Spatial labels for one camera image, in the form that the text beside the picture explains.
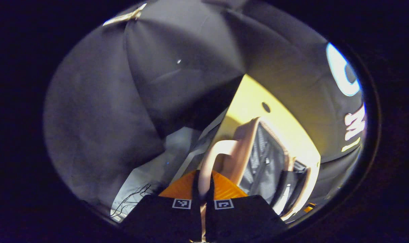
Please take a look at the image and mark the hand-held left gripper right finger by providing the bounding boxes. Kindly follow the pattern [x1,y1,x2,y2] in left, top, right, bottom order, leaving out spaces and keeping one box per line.
[205,170,288,243]

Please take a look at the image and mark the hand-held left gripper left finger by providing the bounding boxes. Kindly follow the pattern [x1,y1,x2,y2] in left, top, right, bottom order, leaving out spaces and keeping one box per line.
[122,170,205,243]

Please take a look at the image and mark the small pink suitcase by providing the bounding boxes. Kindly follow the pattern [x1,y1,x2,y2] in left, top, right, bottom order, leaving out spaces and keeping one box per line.
[198,116,321,222]

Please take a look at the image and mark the thin black cables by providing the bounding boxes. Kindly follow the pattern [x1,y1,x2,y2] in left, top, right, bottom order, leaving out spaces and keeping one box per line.
[110,183,158,217]

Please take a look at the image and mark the grey metal table frame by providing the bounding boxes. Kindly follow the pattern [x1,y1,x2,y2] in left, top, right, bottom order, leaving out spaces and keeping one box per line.
[171,108,230,183]

